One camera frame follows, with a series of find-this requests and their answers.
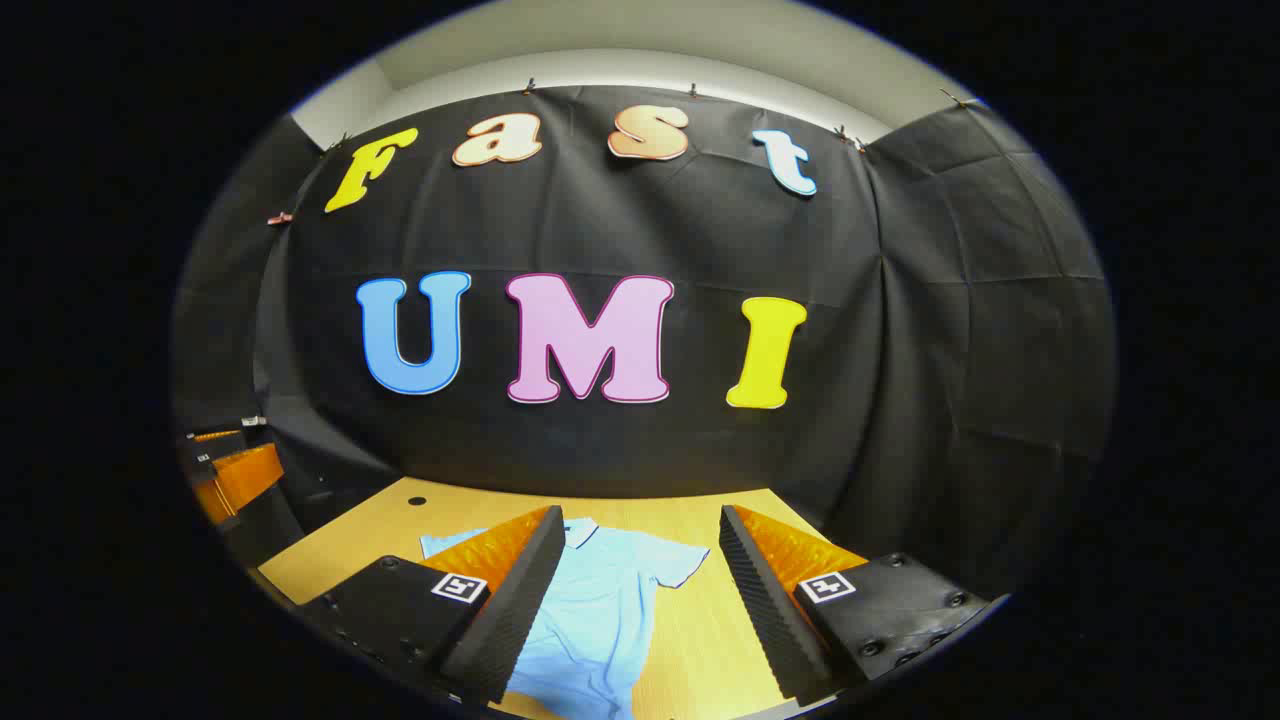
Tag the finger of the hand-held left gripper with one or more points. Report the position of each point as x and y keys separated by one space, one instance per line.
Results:
x=216 y=436
x=240 y=478

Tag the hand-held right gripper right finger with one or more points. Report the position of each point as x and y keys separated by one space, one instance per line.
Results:
x=765 y=610

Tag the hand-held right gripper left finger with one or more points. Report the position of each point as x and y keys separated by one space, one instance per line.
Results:
x=515 y=610

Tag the light blue T-shirt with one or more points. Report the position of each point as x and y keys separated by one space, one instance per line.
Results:
x=600 y=600

